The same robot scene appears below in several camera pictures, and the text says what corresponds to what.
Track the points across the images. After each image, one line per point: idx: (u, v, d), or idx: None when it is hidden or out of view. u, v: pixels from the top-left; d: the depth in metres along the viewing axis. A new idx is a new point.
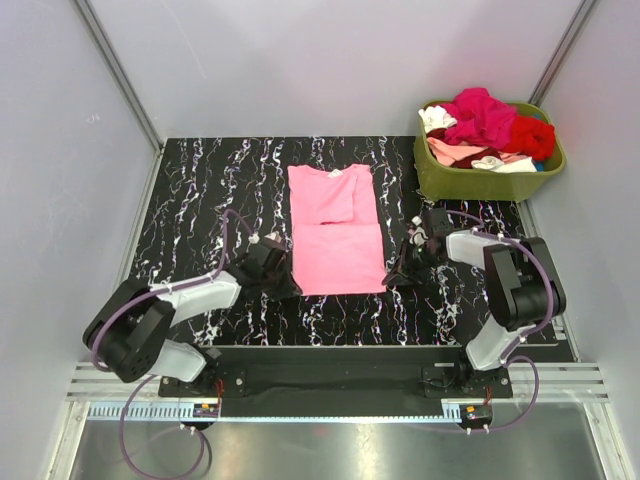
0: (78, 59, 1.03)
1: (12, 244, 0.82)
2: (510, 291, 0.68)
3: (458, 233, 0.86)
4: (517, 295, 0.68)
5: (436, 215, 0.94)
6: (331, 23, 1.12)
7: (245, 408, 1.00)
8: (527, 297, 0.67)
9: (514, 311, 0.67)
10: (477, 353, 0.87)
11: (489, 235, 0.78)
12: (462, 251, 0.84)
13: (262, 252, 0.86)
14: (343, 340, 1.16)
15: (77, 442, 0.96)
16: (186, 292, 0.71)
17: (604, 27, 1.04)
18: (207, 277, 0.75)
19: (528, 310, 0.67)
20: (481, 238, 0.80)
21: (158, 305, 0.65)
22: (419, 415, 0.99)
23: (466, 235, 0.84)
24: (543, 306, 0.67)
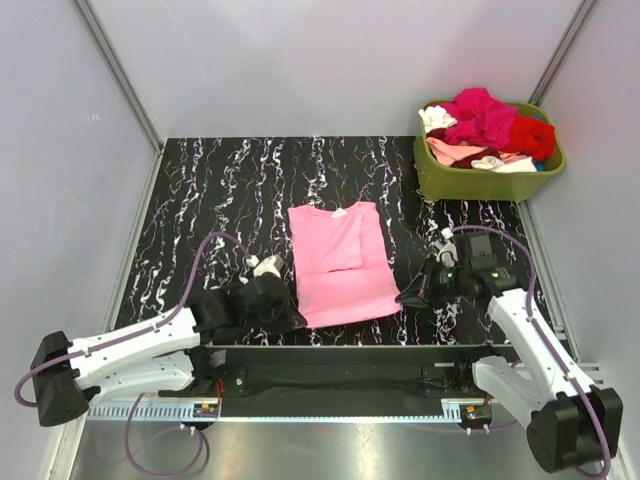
0: (77, 59, 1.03)
1: (13, 244, 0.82)
2: (563, 451, 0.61)
3: (507, 307, 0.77)
4: (568, 454, 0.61)
5: (476, 243, 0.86)
6: (330, 23, 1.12)
7: (246, 408, 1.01)
8: (577, 454, 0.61)
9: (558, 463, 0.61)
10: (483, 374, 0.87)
11: (559, 362, 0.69)
12: (506, 326, 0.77)
13: (250, 293, 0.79)
14: (343, 339, 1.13)
15: (77, 442, 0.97)
16: (109, 351, 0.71)
17: (604, 27, 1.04)
18: (150, 327, 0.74)
19: (573, 463, 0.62)
20: (547, 358, 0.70)
21: (61, 377, 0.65)
22: (419, 415, 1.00)
23: (520, 323, 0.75)
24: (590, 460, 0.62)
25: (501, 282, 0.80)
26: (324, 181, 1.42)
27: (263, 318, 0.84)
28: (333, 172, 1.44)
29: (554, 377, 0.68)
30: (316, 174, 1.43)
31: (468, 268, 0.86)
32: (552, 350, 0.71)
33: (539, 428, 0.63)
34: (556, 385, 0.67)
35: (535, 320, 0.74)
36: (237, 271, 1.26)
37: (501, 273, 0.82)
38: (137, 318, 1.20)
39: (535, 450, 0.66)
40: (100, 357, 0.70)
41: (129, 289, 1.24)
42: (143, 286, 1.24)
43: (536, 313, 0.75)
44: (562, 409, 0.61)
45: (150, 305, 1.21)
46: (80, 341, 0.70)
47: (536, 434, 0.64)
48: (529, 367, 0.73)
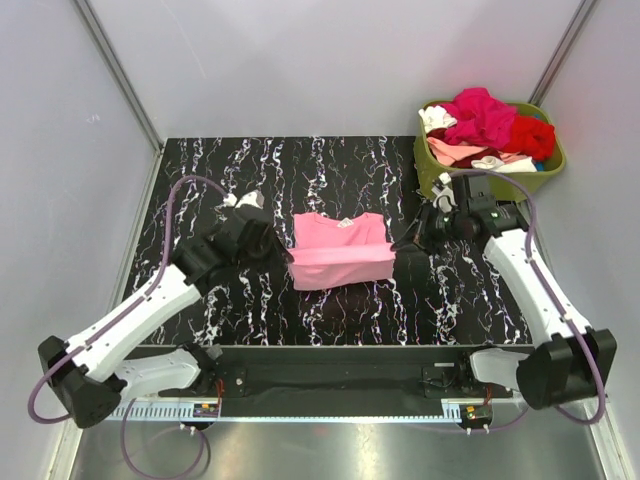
0: (78, 59, 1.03)
1: (12, 243, 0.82)
2: (553, 389, 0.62)
3: (505, 249, 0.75)
4: (559, 391, 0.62)
5: (475, 184, 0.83)
6: (330, 23, 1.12)
7: (246, 409, 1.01)
8: (567, 391, 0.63)
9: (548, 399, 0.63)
10: (483, 367, 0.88)
11: (557, 303, 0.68)
12: (505, 268, 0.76)
13: (232, 225, 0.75)
14: (343, 340, 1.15)
15: (77, 442, 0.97)
16: (109, 337, 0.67)
17: (604, 27, 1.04)
18: (141, 297, 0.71)
19: (560, 399, 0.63)
20: (547, 299, 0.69)
21: (71, 377, 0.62)
22: (419, 415, 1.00)
23: (516, 265, 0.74)
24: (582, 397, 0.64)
25: (500, 221, 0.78)
26: (324, 181, 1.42)
27: (250, 254, 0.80)
28: (333, 172, 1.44)
29: (550, 320, 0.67)
30: (316, 174, 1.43)
31: (465, 210, 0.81)
32: (550, 291, 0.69)
33: (533, 369, 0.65)
34: (552, 326, 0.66)
35: (534, 262, 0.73)
36: None
37: (502, 214, 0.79)
38: None
39: (525, 389, 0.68)
40: (102, 344, 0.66)
41: (129, 289, 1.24)
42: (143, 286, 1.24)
43: (535, 255, 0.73)
44: (555, 348, 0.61)
45: None
46: (74, 339, 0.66)
47: (529, 375, 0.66)
48: (527, 310, 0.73)
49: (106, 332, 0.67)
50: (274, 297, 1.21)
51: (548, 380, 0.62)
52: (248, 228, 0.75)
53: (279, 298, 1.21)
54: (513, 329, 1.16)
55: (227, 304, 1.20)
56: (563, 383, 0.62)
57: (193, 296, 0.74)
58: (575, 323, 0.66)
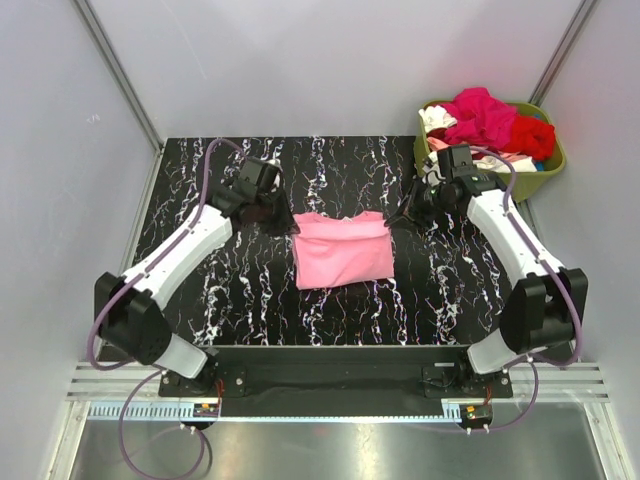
0: (78, 59, 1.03)
1: (13, 244, 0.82)
2: (532, 328, 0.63)
3: (484, 205, 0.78)
4: (538, 331, 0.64)
5: (458, 154, 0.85)
6: (331, 23, 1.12)
7: (245, 409, 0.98)
8: (546, 331, 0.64)
9: (530, 340, 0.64)
10: (479, 358, 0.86)
11: (530, 245, 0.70)
12: (485, 225, 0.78)
13: (252, 170, 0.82)
14: (343, 340, 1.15)
15: (77, 441, 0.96)
16: (163, 266, 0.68)
17: (604, 27, 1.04)
18: (186, 229, 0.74)
19: (541, 342, 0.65)
20: (522, 244, 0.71)
21: (134, 302, 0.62)
22: (419, 415, 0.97)
23: (495, 217, 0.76)
24: (562, 336, 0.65)
25: (479, 185, 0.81)
26: (324, 180, 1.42)
27: (269, 196, 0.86)
28: (333, 172, 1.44)
29: (526, 261, 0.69)
30: (316, 173, 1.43)
31: (448, 178, 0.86)
32: (525, 237, 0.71)
33: (512, 313, 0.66)
34: (527, 267, 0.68)
35: (511, 214, 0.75)
36: (236, 271, 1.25)
37: (483, 179, 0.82)
38: None
39: (505, 335, 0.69)
40: (159, 271, 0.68)
41: None
42: None
43: (512, 208, 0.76)
44: (531, 287, 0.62)
45: None
46: (130, 270, 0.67)
47: (509, 320, 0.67)
48: (505, 259, 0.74)
49: (161, 262, 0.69)
50: (274, 297, 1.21)
51: (526, 320, 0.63)
52: (267, 173, 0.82)
53: (279, 298, 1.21)
54: None
55: (227, 304, 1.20)
56: (541, 322, 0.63)
57: (228, 228, 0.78)
58: (549, 263, 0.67)
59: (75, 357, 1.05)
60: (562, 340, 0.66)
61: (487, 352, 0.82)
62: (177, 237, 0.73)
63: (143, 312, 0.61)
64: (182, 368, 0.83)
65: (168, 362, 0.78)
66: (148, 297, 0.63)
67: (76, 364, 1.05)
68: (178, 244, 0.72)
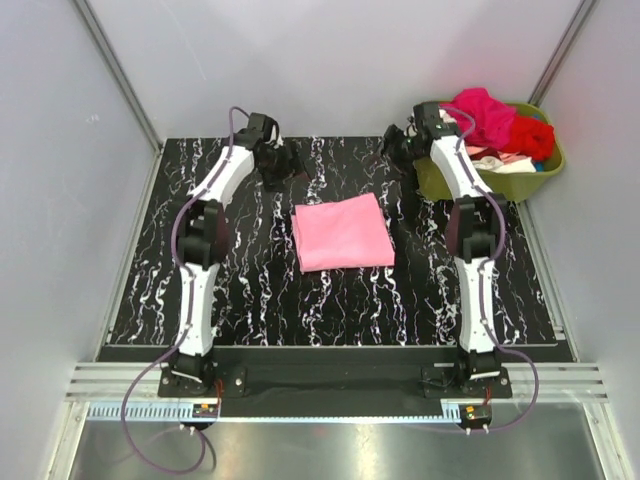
0: (78, 59, 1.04)
1: (13, 244, 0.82)
2: (465, 232, 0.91)
3: (442, 147, 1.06)
4: (469, 235, 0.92)
5: (428, 108, 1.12)
6: (330, 23, 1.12)
7: (245, 408, 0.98)
8: (475, 237, 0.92)
9: (465, 242, 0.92)
10: (464, 331, 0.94)
11: (468, 176, 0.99)
12: (442, 163, 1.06)
13: (257, 121, 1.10)
14: (343, 340, 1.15)
15: (77, 441, 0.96)
16: (217, 184, 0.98)
17: (603, 27, 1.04)
18: (225, 161, 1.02)
19: (472, 246, 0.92)
20: (463, 175, 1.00)
21: (207, 209, 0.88)
22: (419, 415, 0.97)
23: (450, 156, 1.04)
24: (489, 243, 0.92)
25: (441, 132, 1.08)
26: (323, 181, 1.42)
27: (269, 146, 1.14)
28: (333, 172, 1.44)
29: (465, 184, 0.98)
30: (316, 174, 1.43)
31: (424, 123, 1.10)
32: (467, 169, 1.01)
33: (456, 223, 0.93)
34: (464, 188, 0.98)
35: (460, 153, 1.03)
36: (236, 271, 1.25)
37: (444, 126, 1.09)
38: (136, 318, 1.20)
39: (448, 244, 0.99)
40: (216, 188, 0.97)
41: (129, 289, 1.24)
42: (142, 287, 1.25)
43: (462, 148, 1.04)
44: (466, 201, 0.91)
45: (150, 305, 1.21)
46: (194, 190, 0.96)
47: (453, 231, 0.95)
48: (453, 188, 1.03)
49: (216, 183, 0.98)
50: (274, 297, 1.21)
51: (462, 224, 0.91)
52: (267, 123, 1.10)
53: (279, 298, 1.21)
54: (513, 329, 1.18)
55: (226, 304, 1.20)
56: (471, 229, 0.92)
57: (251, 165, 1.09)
58: (480, 187, 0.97)
59: (75, 357, 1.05)
60: (490, 249, 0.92)
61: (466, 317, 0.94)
62: (221, 169, 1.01)
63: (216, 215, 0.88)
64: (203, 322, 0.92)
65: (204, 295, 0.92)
66: (212, 204, 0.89)
67: (75, 364, 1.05)
68: (224, 172, 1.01)
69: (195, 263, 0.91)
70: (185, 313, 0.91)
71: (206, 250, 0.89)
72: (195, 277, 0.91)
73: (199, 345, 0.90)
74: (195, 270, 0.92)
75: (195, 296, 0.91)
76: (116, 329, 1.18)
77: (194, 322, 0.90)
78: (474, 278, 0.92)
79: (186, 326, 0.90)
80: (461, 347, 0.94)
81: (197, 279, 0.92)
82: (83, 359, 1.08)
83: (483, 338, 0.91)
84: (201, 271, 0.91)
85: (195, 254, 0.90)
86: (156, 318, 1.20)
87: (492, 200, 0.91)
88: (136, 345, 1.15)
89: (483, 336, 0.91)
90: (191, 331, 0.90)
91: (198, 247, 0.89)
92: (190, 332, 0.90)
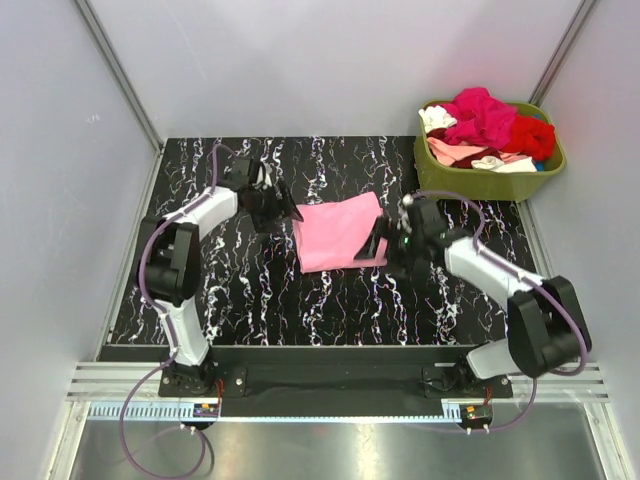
0: (78, 59, 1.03)
1: (13, 244, 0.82)
2: (538, 343, 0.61)
3: (460, 255, 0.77)
4: (548, 345, 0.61)
5: (427, 210, 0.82)
6: (331, 23, 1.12)
7: (245, 409, 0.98)
8: (555, 346, 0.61)
9: (542, 363, 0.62)
10: (481, 365, 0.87)
11: (508, 271, 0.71)
12: (466, 272, 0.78)
13: (242, 166, 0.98)
14: (343, 340, 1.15)
15: (77, 442, 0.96)
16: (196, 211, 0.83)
17: (604, 26, 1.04)
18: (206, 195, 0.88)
19: (556, 363, 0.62)
20: (500, 271, 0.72)
21: (181, 233, 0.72)
22: (419, 415, 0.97)
23: (471, 258, 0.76)
24: (573, 353, 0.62)
25: (450, 240, 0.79)
26: (324, 181, 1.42)
27: (257, 188, 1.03)
28: (333, 172, 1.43)
29: (509, 283, 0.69)
30: (316, 173, 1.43)
31: (423, 235, 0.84)
32: (503, 265, 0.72)
33: (516, 334, 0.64)
34: (512, 287, 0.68)
35: (484, 251, 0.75)
36: (237, 271, 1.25)
37: (451, 232, 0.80)
38: (136, 318, 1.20)
39: (524, 365, 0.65)
40: (192, 215, 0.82)
41: (129, 289, 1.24)
42: None
43: (482, 245, 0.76)
44: (523, 299, 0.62)
45: (150, 305, 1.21)
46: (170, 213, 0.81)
47: (518, 344, 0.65)
48: (495, 295, 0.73)
49: (194, 211, 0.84)
50: (274, 297, 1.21)
51: (528, 334, 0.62)
52: (253, 167, 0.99)
53: (279, 298, 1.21)
54: None
55: (227, 304, 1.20)
56: (545, 335, 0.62)
57: (235, 204, 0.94)
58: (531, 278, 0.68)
59: (75, 357, 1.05)
60: (573, 359, 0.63)
61: (491, 362, 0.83)
62: (199, 201, 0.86)
63: (189, 239, 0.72)
64: (193, 343, 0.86)
65: (184, 326, 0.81)
66: (189, 227, 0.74)
67: (76, 364, 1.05)
68: (203, 204, 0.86)
69: (165, 299, 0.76)
70: (170, 339, 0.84)
71: (176, 287, 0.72)
72: (169, 313, 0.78)
73: (193, 357, 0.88)
74: (167, 305, 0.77)
75: (175, 326, 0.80)
76: (117, 329, 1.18)
77: (181, 343, 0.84)
78: None
79: (175, 349, 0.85)
80: (466, 359, 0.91)
81: (171, 312, 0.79)
82: (83, 359, 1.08)
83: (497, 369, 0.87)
84: (174, 306, 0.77)
85: (162, 290, 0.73)
86: (157, 318, 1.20)
87: (553, 297, 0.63)
88: (136, 344, 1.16)
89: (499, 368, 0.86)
90: (181, 349, 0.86)
91: (161, 280, 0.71)
92: (181, 350, 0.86)
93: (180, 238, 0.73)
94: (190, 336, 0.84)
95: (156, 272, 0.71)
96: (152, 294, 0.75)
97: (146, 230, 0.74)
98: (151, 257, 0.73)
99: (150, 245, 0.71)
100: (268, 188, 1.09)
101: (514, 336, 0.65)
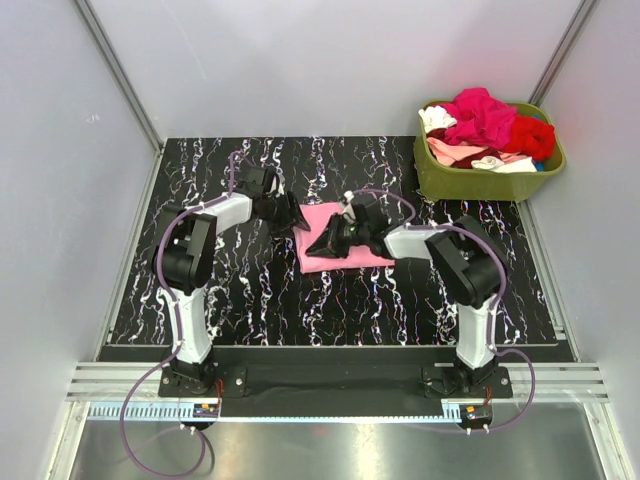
0: (78, 59, 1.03)
1: (13, 244, 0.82)
2: (464, 273, 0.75)
3: (395, 235, 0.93)
4: (472, 272, 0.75)
5: (370, 209, 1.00)
6: (330, 23, 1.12)
7: (245, 409, 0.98)
8: (477, 272, 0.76)
9: (471, 289, 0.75)
10: (468, 352, 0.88)
11: (425, 229, 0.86)
12: (406, 249, 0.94)
13: (257, 174, 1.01)
14: (343, 340, 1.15)
15: (77, 442, 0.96)
16: (215, 207, 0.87)
17: (604, 26, 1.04)
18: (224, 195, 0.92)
19: (482, 286, 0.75)
20: (419, 232, 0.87)
21: (200, 223, 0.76)
22: (419, 415, 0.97)
23: (401, 233, 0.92)
24: (493, 273, 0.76)
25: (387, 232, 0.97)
26: (324, 181, 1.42)
27: (270, 196, 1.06)
28: (333, 172, 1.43)
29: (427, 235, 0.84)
30: (316, 173, 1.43)
31: (370, 229, 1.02)
32: (421, 226, 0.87)
33: (446, 273, 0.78)
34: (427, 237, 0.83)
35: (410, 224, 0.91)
36: (236, 271, 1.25)
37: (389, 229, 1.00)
38: (136, 318, 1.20)
39: (462, 297, 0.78)
40: (210, 209, 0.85)
41: (129, 289, 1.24)
42: (143, 287, 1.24)
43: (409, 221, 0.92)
44: (437, 242, 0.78)
45: (150, 305, 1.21)
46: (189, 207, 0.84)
47: (451, 283, 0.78)
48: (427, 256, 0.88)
49: (212, 207, 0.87)
50: (274, 297, 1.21)
51: (452, 268, 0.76)
52: (268, 177, 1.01)
53: (279, 298, 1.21)
54: (513, 328, 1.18)
55: (227, 304, 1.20)
56: (466, 264, 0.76)
57: (248, 209, 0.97)
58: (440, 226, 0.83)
59: (75, 357, 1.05)
60: (496, 279, 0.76)
61: (469, 336, 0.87)
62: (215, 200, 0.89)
63: (208, 228, 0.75)
64: (199, 338, 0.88)
65: (192, 317, 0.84)
66: (206, 216, 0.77)
67: (76, 364, 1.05)
68: (219, 203, 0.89)
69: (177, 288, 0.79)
70: (175, 332, 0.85)
71: (188, 275, 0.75)
72: (179, 301, 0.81)
73: (195, 354, 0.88)
74: (178, 294, 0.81)
75: (182, 316, 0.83)
76: (116, 329, 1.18)
77: (186, 337, 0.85)
78: (483, 317, 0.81)
79: (179, 343, 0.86)
80: (459, 357, 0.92)
81: (181, 301, 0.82)
82: (83, 359, 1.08)
83: (487, 355, 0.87)
84: (184, 294, 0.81)
85: (175, 277, 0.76)
86: (156, 318, 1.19)
87: (464, 231, 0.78)
88: (136, 345, 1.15)
89: (487, 353, 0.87)
90: (185, 344, 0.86)
91: (175, 267, 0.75)
92: (185, 346, 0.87)
93: (198, 228, 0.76)
94: (198, 329, 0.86)
95: (171, 260, 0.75)
96: (166, 281, 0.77)
97: (165, 219, 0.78)
98: (168, 245, 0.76)
99: (168, 234, 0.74)
100: (281, 196, 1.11)
101: (444, 274, 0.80)
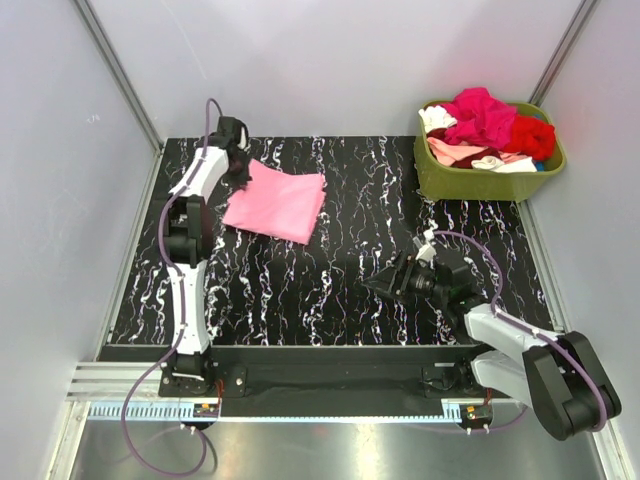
0: (77, 58, 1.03)
1: (13, 245, 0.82)
2: (561, 405, 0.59)
3: (476, 314, 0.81)
4: (571, 405, 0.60)
5: (458, 272, 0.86)
6: (330, 22, 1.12)
7: (246, 409, 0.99)
8: (577, 405, 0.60)
9: (568, 424, 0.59)
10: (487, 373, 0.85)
11: (525, 329, 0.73)
12: (489, 337, 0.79)
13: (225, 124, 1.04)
14: (343, 340, 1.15)
15: (77, 442, 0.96)
16: (198, 179, 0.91)
17: (604, 26, 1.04)
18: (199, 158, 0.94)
19: (580, 425, 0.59)
20: (513, 328, 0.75)
21: (191, 209, 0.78)
22: (419, 415, 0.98)
23: (489, 319, 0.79)
24: (592, 411, 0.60)
25: (468, 305, 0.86)
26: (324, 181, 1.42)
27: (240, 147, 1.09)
28: (333, 172, 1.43)
29: (524, 340, 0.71)
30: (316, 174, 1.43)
31: (449, 296, 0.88)
32: (516, 323, 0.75)
33: (537, 394, 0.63)
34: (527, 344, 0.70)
35: (500, 313, 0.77)
36: (237, 271, 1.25)
37: (471, 300, 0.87)
38: (136, 318, 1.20)
39: (552, 427, 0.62)
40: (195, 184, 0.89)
41: (129, 289, 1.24)
42: (143, 286, 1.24)
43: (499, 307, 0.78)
44: (538, 356, 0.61)
45: (150, 305, 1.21)
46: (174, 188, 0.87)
47: (541, 405, 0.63)
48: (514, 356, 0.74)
49: (194, 180, 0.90)
50: (274, 297, 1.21)
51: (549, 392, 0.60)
52: (237, 125, 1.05)
53: (279, 298, 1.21)
54: None
55: (227, 304, 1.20)
56: (567, 393, 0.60)
57: (226, 159, 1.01)
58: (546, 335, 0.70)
59: (75, 357, 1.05)
60: (597, 419, 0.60)
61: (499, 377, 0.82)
62: (195, 168, 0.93)
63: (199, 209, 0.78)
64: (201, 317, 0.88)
65: (196, 292, 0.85)
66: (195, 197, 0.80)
67: (76, 364, 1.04)
68: (199, 169, 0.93)
69: (182, 262, 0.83)
70: (178, 315, 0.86)
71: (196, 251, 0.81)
72: (184, 277, 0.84)
73: (198, 342, 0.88)
74: (183, 268, 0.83)
75: (187, 295, 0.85)
76: (117, 329, 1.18)
77: (189, 321, 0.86)
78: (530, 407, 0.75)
79: (182, 326, 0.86)
80: (470, 366, 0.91)
81: (186, 276, 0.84)
82: (83, 359, 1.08)
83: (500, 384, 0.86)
84: (190, 270, 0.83)
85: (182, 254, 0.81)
86: (156, 318, 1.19)
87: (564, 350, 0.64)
88: (136, 345, 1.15)
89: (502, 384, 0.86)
90: (187, 329, 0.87)
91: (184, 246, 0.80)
92: (187, 329, 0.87)
93: (191, 211, 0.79)
94: (200, 307, 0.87)
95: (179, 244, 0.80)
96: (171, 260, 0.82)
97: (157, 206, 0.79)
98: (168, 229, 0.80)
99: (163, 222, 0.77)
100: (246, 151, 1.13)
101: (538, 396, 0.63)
